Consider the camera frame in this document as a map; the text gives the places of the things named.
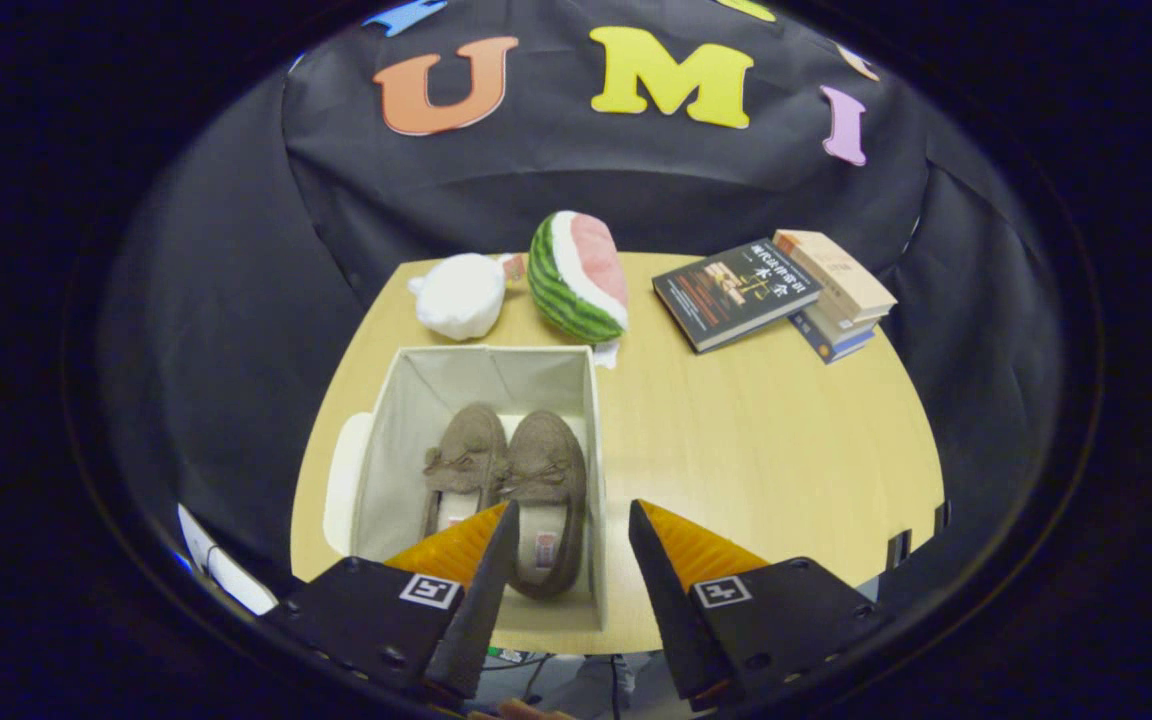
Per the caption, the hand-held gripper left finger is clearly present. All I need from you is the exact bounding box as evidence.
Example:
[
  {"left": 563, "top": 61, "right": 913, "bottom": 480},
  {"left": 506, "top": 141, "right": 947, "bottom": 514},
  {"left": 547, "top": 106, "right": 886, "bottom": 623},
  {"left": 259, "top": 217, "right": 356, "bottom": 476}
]
[{"left": 261, "top": 500, "right": 522, "bottom": 701}]

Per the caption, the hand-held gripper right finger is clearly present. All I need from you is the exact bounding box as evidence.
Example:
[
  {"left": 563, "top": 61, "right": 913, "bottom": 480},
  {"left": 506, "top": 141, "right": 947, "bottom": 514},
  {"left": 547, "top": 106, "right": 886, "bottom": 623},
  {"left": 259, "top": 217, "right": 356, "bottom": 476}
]
[{"left": 628, "top": 498, "right": 892, "bottom": 713}]

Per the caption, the brown suede shoe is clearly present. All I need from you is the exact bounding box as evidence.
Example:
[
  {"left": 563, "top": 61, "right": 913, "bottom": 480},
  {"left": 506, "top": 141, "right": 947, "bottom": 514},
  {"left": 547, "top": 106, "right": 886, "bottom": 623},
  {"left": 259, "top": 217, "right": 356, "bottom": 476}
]
[
  {"left": 499, "top": 409, "right": 589, "bottom": 601},
  {"left": 421, "top": 402, "right": 509, "bottom": 541}
]

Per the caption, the grey fabric storage box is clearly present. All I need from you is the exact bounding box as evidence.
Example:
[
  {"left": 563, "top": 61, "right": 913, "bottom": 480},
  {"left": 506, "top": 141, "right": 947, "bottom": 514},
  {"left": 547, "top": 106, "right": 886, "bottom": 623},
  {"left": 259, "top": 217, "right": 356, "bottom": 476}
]
[{"left": 349, "top": 345, "right": 609, "bottom": 633}]

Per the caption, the white flat device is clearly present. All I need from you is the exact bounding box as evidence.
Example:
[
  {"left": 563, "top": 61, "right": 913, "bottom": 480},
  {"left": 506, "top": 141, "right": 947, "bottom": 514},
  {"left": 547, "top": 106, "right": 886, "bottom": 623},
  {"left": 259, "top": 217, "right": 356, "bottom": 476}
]
[{"left": 176, "top": 503, "right": 279, "bottom": 616}]

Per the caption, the blue book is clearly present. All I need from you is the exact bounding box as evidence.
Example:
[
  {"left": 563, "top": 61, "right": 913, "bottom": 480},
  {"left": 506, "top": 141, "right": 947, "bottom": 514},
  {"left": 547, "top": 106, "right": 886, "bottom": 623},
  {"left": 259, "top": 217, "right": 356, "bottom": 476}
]
[{"left": 788, "top": 310, "right": 877, "bottom": 364}]

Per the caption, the black book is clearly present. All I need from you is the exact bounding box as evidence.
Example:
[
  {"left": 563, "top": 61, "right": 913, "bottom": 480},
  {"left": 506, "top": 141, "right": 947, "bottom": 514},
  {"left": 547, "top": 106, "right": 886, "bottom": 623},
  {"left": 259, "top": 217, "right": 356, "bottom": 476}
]
[{"left": 651, "top": 238, "right": 824, "bottom": 354}]

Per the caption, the white plush toy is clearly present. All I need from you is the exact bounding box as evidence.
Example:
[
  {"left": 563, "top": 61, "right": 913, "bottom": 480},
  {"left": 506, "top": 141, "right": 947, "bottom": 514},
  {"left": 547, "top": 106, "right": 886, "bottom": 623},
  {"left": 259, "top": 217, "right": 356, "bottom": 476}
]
[{"left": 408, "top": 252, "right": 527, "bottom": 342}]

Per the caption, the tan book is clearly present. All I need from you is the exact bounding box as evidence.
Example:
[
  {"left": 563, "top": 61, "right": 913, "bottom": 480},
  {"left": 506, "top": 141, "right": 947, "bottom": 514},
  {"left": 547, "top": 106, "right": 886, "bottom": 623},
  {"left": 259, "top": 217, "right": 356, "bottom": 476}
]
[{"left": 801, "top": 300, "right": 885, "bottom": 339}]

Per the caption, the watermelon slice plush toy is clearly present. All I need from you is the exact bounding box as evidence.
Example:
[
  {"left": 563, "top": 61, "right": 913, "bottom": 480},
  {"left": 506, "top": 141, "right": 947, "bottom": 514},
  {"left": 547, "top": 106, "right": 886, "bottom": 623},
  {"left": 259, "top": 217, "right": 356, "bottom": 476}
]
[{"left": 527, "top": 210, "right": 630, "bottom": 369}]

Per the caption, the beige book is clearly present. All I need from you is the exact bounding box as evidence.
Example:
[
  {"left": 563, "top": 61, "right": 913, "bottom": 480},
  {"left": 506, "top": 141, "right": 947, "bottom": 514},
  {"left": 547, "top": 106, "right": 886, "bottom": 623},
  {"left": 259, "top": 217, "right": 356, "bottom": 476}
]
[{"left": 773, "top": 229, "right": 898, "bottom": 323}]

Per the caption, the black backdrop cloth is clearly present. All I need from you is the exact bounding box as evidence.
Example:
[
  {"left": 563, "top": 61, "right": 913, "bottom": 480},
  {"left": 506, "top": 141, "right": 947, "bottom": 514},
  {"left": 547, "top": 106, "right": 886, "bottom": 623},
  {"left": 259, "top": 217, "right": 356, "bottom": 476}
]
[{"left": 96, "top": 0, "right": 1057, "bottom": 601}]

